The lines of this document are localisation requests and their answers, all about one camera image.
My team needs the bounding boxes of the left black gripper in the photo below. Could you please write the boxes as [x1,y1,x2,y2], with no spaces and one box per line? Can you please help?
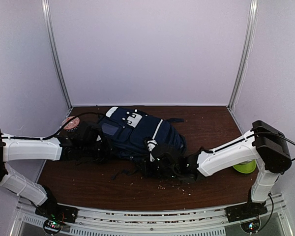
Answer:
[81,136,118,163]

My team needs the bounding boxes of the navy blue student backpack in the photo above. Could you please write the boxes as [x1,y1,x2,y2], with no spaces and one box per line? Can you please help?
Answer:
[97,105,187,181]

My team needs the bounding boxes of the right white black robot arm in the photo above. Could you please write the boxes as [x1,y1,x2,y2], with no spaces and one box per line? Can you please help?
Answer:
[142,120,292,217]

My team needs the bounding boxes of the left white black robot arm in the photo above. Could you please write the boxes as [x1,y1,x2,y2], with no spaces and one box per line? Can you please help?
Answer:
[0,121,112,218]

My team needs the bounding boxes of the red patterned small bowl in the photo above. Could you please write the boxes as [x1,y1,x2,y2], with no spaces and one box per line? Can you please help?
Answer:
[61,116,80,133]

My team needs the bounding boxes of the lime green plate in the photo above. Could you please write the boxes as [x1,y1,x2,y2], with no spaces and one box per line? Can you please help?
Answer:
[233,160,256,174]

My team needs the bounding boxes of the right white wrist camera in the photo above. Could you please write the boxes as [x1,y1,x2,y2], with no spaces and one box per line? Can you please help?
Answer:
[144,138,158,162]

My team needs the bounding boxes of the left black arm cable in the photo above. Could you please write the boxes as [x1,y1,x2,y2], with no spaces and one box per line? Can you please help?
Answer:
[2,112,106,142]

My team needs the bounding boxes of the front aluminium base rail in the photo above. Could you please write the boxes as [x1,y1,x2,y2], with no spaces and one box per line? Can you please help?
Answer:
[13,194,293,236]

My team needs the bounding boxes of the left aluminium frame post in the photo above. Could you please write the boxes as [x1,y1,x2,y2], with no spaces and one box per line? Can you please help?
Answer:
[41,0,73,110]

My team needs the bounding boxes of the aluminium frame post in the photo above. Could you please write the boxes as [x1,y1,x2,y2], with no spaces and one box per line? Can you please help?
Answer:
[228,0,260,112]
[41,0,73,110]

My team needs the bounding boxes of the right aluminium frame post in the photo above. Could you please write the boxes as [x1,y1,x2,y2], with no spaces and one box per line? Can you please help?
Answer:
[228,0,260,112]

